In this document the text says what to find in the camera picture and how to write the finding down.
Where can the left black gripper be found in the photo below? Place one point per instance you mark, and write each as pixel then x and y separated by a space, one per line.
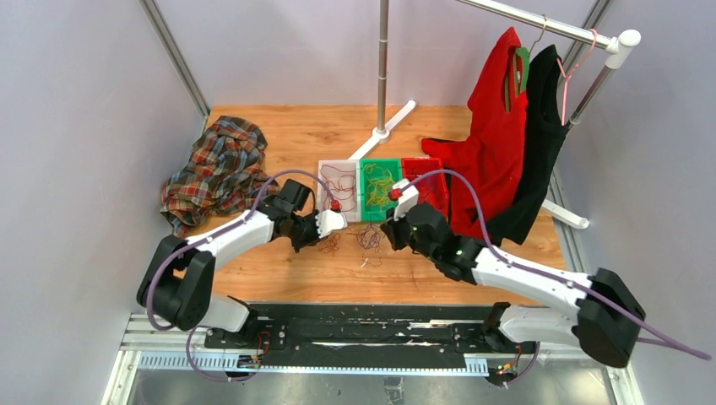
pixel 314 238

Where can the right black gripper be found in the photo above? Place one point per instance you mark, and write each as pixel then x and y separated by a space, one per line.
pixel 392 228

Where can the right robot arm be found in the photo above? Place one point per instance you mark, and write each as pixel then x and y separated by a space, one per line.
pixel 596 313

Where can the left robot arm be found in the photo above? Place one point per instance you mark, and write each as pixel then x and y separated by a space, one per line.
pixel 178 283

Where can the red plastic bin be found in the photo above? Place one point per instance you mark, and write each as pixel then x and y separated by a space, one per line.
pixel 434 189

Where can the green plastic bin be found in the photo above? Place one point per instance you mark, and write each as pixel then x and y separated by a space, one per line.
pixel 377 178

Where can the white plastic bin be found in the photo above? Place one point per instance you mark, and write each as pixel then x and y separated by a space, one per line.
pixel 342 176

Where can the plaid flannel shirt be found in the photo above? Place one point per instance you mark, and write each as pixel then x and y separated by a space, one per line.
pixel 223 176

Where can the red shirt on hanger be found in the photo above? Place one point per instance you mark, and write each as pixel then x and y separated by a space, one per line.
pixel 491 157

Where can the black shirt on hanger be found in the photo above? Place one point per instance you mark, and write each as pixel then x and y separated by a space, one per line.
pixel 543 139

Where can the green hanger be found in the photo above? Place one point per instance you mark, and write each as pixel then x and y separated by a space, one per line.
pixel 515 80

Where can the pink hanger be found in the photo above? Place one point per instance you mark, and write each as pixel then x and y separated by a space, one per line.
pixel 567 75

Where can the metal clothes rack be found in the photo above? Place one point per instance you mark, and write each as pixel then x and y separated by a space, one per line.
pixel 619 49

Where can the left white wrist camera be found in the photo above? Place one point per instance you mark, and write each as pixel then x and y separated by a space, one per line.
pixel 328 221

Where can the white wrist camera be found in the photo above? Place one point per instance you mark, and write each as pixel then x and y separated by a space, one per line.
pixel 405 195
pixel 328 221

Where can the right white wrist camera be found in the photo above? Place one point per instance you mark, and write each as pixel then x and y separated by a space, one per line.
pixel 405 195

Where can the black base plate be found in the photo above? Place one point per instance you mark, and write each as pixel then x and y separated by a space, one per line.
pixel 367 336

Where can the aluminium frame rail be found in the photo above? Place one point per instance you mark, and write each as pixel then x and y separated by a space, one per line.
pixel 163 31

